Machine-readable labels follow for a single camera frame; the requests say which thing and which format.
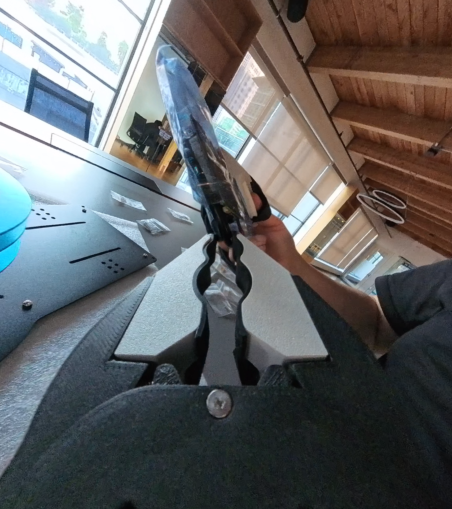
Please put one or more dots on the white foam sheet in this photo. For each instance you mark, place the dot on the white foam sheet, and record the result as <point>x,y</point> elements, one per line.
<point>19,398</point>

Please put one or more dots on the black metal base plate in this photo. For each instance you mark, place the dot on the black metal base plate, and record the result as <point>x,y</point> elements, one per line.
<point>51,278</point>

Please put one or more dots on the silver plastic parts bag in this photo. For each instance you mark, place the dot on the silver plastic parts bag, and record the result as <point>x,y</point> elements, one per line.
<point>198,143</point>

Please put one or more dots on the large office windows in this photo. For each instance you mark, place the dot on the large office windows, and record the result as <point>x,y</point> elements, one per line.
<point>51,48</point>

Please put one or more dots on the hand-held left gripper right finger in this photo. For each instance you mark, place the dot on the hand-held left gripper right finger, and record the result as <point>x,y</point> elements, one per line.
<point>285,318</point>

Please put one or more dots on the black office chair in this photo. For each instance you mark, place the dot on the black office chair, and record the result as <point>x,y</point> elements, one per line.
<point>59,103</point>

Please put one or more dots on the person's right hand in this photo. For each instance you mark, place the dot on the person's right hand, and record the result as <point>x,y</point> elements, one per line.
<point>273,238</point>

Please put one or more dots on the black ceiling speaker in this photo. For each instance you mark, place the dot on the black ceiling speaker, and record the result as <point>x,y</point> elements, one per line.
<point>297,9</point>

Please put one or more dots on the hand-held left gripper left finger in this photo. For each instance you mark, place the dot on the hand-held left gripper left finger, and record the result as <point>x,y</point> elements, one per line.
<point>158,318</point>

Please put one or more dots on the person's right forearm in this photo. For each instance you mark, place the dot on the person's right forearm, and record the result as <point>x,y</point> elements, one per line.
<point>337,298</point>

